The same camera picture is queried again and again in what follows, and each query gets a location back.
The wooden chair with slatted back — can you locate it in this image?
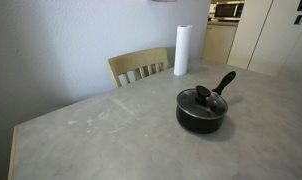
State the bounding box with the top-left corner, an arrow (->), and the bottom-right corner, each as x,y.
107,47 -> 170,88

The microwave oven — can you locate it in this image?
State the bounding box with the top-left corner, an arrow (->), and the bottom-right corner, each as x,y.
213,0 -> 245,21

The white paper towel roll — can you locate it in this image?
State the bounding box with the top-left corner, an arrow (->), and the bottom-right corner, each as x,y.
173,24 -> 194,77

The glass lid with black knob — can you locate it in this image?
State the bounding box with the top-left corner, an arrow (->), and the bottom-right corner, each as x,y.
176,85 -> 229,120

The beige counter cabinet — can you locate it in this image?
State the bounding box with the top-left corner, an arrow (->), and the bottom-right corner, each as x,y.
201,20 -> 239,65

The black pot with long handle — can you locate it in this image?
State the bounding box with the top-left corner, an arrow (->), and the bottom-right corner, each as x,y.
175,70 -> 237,135

